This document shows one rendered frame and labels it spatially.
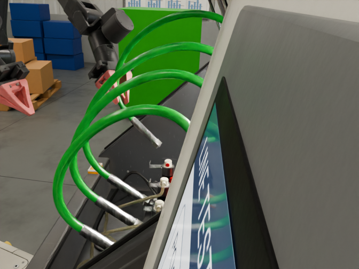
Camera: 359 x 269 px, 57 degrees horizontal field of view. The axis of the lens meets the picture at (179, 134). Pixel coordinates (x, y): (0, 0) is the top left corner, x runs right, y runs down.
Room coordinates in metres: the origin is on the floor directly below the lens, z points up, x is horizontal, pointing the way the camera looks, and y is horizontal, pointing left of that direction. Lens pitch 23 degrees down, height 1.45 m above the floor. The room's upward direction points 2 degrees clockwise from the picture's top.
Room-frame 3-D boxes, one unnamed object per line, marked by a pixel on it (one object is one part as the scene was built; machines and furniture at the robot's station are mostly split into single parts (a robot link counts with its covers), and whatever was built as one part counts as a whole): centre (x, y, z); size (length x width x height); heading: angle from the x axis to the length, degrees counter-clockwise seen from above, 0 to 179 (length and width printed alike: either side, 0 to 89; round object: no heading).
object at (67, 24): (6.80, 2.72, 0.61); 1.26 x 0.48 x 1.22; 82
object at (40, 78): (4.58, 2.33, 0.39); 1.20 x 0.85 x 0.79; 4
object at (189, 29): (4.31, 0.27, 0.65); 0.95 x 0.86 x 1.30; 90
